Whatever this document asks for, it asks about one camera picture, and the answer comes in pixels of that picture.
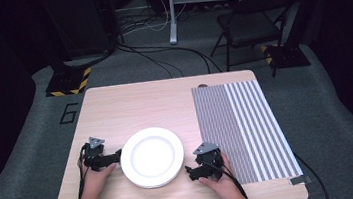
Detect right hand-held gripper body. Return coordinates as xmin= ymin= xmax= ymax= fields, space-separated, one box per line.
xmin=192 ymin=140 xmax=227 ymax=184

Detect grey tape piece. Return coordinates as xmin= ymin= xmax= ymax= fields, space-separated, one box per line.
xmin=288 ymin=174 xmax=313 ymax=187

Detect person's right hand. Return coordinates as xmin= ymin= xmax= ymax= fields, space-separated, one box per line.
xmin=195 ymin=150 xmax=244 ymax=199

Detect white metal stand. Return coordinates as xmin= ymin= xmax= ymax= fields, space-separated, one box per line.
xmin=164 ymin=0 xmax=256 ymax=46

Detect black stand with striped base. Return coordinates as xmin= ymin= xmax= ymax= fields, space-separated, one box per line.
xmin=254 ymin=0 xmax=313 ymax=80
xmin=34 ymin=0 xmax=95 ymax=99

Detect black cable on floor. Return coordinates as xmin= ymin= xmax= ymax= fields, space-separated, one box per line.
xmin=291 ymin=148 xmax=331 ymax=199

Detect person's left hand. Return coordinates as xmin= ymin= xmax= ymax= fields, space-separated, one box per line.
xmin=77 ymin=156 xmax=121 ymax=199

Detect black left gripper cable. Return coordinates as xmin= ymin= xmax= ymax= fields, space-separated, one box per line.
xmin=71 ymin=143 xmax=96 ymax=199

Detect white plate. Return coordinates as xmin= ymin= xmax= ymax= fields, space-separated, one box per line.
xmin=116 ymin=123 xmax=189 ymax=192

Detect striped placemat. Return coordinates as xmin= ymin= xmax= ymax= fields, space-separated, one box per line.
xmin=190 ymin=74 xmax=305 ymax=190

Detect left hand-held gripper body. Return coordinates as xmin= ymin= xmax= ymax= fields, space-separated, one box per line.
xmin=80 ymin=135 xmax=110 ymax=173

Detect white floor cables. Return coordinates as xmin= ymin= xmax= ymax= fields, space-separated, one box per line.
xmin=117 ymin=0 xmax=193 ymax=37

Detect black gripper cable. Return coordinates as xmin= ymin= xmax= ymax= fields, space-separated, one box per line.
xmin=71 ymin=143 xmax=96 ymax=199
xmin=201 ymin=156 xmax=250 ymax=199

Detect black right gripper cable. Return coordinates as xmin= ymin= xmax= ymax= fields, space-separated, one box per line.
xmin=201 ymin=156 xmax=250 ymax=199

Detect black folding chair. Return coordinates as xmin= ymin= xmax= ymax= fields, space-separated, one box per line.
xmin=202 ymin=0 xmax=306 ymax=75

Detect bundle of black floor cables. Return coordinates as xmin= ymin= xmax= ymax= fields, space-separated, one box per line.
xmin=111 ymin=4 xmax=224 ymax=86

